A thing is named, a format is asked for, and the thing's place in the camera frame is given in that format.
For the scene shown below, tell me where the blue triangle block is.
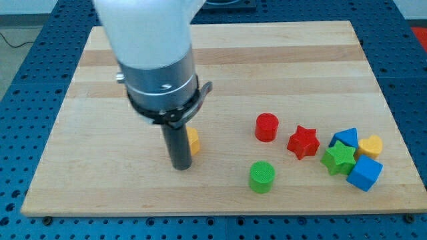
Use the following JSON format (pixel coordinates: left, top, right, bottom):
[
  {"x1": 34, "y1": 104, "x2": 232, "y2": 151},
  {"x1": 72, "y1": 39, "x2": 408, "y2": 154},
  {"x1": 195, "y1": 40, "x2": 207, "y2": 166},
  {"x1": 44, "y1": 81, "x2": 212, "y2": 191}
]
[{"x1": 329, "y1": 127, "x2": 358, "y2": 149}]

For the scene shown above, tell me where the green star block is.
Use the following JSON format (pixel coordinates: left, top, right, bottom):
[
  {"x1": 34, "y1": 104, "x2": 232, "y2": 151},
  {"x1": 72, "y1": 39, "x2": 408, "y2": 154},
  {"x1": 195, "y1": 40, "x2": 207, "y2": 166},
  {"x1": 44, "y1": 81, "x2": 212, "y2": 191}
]
[{"x1": 321, "y1": 141, "x2": 356, "y2": 175}]

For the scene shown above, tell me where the wooden board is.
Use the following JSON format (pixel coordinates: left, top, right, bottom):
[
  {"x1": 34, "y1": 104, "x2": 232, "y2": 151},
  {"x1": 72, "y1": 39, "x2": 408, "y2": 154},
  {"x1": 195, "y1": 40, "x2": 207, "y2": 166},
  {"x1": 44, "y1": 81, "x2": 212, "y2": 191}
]
[{"x1": 21, "y1": 21, "x2": 426, "y2": 217}]

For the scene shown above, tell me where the red object at edge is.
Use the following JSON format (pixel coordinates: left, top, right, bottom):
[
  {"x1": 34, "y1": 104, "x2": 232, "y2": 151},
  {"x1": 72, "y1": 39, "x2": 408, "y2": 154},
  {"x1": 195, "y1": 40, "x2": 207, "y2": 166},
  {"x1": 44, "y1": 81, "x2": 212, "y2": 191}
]
[{"x1": 411, "y1": 27, "x2": 427, "y2": 51}]

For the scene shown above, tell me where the blue cube block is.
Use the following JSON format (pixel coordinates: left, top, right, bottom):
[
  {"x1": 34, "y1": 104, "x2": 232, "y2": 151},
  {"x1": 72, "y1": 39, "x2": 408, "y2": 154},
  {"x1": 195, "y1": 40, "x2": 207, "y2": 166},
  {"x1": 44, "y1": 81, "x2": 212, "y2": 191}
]
[{"x1": 346, "y1": 155, "x2": 384, "y2": 192}]

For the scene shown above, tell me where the red star block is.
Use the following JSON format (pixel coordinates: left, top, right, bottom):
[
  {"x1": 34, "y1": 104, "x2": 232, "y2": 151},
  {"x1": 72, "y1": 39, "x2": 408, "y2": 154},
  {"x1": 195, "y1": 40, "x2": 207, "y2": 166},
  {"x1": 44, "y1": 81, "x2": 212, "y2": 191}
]
[{"x1": 287, "y1": 125, "x2": 320, "y2": 160}]

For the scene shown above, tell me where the black clamp with lever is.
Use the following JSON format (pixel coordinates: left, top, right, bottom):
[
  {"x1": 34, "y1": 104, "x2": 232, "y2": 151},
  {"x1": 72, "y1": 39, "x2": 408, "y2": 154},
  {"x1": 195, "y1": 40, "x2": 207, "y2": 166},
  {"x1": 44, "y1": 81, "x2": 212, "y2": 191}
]
[{"x1": 127, "y1": 81, "x2": 213, "y2": 129}]

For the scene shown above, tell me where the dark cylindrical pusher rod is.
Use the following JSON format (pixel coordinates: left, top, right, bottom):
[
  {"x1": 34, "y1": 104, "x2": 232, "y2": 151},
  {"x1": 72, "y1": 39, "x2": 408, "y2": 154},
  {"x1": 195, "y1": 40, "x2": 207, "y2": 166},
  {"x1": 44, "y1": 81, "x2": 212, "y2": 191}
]
[{"x1": 161, "y1": 125, "x2": 192, "y2": 171}]

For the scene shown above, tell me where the yellow heart block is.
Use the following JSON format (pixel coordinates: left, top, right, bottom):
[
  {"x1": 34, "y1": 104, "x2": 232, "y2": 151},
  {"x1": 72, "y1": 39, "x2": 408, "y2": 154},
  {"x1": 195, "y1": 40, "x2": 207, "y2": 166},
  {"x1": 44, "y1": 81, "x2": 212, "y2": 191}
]
[{"x1": 354, "y1": 135, "x2": 383, "y2": 160}]

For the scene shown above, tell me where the black cable on floor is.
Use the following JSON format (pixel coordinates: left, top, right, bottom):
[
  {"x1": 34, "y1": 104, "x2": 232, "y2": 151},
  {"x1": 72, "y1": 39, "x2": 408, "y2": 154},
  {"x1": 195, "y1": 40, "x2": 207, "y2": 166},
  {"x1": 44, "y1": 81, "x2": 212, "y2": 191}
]
[{"x1": 0, "y1": 32, "x2": 35, "y2": 49}]

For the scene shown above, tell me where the green cylinder block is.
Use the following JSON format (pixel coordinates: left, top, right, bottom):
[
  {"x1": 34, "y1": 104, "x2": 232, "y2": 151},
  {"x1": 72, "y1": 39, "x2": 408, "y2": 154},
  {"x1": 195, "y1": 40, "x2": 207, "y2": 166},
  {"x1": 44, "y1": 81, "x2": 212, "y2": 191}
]
[{"x1": 249, "y1": 161, "x2": 276, "y2": 193}]

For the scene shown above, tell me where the yellow hexagon block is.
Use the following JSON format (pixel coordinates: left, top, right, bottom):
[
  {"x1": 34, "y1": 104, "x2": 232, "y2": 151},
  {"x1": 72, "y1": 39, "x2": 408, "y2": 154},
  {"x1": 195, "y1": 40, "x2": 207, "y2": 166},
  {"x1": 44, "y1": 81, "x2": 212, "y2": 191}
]
[{"x1": 186, "y1": 127, "x2": 201, "y2": 156}]

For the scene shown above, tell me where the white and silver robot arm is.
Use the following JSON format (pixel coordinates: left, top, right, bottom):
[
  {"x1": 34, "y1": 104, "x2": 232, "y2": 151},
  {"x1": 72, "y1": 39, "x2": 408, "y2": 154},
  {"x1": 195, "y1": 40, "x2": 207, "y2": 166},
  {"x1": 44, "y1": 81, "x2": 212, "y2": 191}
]
[{"x1": 93, "y1": 0, "x2": 205, "y2": 111}]

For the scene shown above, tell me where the red cylinder block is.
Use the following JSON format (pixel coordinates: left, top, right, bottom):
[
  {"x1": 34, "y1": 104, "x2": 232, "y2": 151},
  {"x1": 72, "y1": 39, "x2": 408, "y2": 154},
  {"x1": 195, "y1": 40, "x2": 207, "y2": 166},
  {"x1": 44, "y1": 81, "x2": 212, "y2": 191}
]
[{"x1": 255, "y1": 113, "x2": 280, "y2": 142}]

